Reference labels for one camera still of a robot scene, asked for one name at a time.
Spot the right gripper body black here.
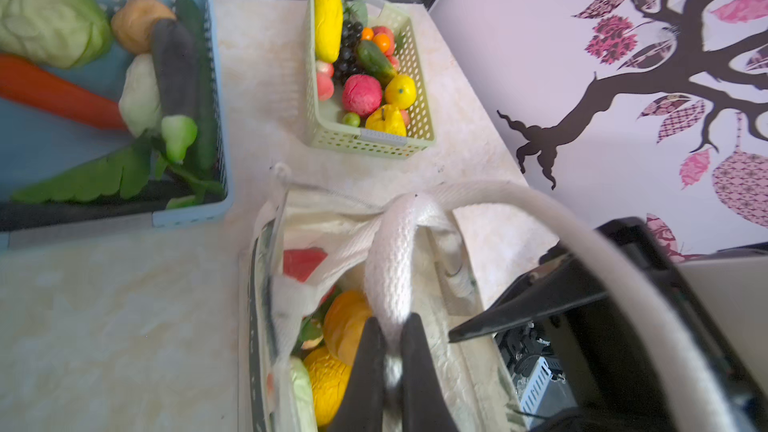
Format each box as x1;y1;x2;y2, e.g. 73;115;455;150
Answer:
494;215;768;432

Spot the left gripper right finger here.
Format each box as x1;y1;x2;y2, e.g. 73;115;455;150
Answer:
401;313;458;432

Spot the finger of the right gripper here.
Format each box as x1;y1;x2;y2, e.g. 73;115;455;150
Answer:
448;254;606;343

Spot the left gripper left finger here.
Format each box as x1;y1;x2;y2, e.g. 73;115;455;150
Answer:
328;317;386;432

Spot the wrinkled yellow orange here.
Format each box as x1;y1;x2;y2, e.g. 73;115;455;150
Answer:
304;346;352;427

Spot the cream canvas grocery tote bag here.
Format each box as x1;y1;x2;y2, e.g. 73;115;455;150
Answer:
239;165;754;431

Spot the red bell pepper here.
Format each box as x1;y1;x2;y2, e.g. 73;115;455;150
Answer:
283;247;328;283

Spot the white radish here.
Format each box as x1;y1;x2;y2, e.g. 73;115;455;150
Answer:
290;356;318;432

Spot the yellow bell pepper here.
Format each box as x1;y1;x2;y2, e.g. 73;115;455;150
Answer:
365;104;407;137

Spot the yellow lemon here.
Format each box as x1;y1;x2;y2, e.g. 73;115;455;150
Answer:
384;74;417;110

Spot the green grape pair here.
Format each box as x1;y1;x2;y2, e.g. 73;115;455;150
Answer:
342;112;362;128

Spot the pink dragon fruit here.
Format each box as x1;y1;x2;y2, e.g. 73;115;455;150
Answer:
342;74;382;118

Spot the green plastic basket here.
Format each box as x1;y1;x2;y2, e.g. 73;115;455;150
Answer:
304;0;435;159

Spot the green papaya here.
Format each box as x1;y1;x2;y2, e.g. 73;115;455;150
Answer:
355;40;397;87

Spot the small orange tangerine lower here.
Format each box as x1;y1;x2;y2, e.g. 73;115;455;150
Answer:
373;33;393;56

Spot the small orange tangerine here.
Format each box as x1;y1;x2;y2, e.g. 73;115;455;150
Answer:
373;33;393;56
361;28;374;41

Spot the small pink peach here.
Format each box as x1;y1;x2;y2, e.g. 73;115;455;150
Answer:
317;72;335;101

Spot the dark green cucumber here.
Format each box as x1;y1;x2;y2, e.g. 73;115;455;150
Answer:
175;0;218;178

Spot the small orange tangerine upper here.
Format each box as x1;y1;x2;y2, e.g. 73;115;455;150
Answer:
361;28;374;41

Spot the black grapes bunch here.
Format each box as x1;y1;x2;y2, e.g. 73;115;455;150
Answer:
333;20;364;85

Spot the green leafy vegetable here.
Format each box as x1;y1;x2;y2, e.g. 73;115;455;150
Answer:
10;135;226;209

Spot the yellow corn cob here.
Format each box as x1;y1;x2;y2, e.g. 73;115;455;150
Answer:
314;0;344;63

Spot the blue plastic basket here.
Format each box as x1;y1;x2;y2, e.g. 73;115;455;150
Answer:
1;0;233;250

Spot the purple eggplant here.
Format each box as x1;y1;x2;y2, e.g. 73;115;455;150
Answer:
149;17;202;164

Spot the brown potato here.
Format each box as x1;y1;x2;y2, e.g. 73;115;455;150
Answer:
111;0;176;55

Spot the orange carrot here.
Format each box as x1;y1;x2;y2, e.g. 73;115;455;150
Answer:
1;54;127;131

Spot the green cabbage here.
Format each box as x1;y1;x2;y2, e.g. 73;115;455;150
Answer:
1;0;114;69

